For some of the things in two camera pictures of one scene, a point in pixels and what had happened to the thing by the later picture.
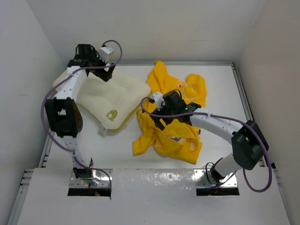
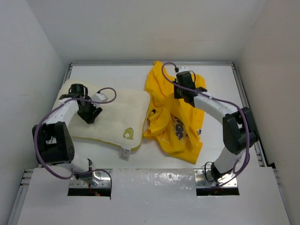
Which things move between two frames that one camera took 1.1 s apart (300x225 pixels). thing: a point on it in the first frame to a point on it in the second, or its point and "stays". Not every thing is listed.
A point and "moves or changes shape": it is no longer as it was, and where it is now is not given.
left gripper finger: (105, 76) to (88, 120)
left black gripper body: (95, 60) to (88, 109)
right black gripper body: (165, 109) to (178, 92)
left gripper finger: (110, 70) to (96, 113)
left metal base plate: (106, 179) stays
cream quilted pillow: (107, 105) moves or changes shape
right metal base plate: (204, 178) stays
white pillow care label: (102, 131) to (125, 153)
